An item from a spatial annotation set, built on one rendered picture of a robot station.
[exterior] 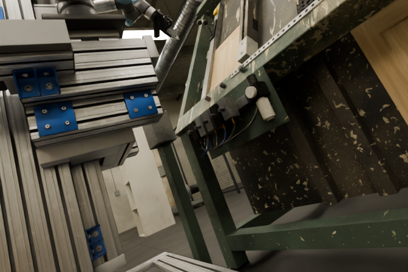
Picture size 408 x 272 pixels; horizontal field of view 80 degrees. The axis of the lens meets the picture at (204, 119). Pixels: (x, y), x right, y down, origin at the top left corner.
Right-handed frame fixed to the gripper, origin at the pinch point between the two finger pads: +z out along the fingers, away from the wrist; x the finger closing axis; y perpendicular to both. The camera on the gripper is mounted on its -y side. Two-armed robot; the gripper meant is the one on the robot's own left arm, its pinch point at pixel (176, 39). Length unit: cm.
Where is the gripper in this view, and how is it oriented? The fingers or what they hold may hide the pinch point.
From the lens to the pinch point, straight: 166.9
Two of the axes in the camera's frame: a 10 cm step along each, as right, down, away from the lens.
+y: 5.6, -5.9, -5.8
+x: 2.9, -5.2, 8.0
